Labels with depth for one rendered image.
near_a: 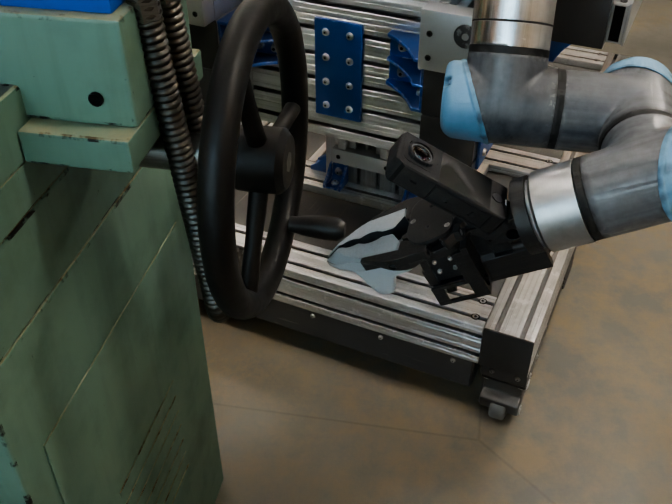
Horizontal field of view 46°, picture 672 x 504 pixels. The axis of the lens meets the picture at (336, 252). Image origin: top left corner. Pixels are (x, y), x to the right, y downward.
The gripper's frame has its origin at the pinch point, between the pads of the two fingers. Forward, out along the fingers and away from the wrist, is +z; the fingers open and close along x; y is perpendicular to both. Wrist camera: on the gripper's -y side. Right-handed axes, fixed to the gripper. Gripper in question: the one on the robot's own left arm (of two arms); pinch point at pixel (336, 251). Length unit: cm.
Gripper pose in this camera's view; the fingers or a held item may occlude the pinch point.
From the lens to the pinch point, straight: 79.3
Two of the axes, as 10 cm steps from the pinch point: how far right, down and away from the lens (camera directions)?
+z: -8.5, 2.5, 4.6
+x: 2.0, -6.6, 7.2
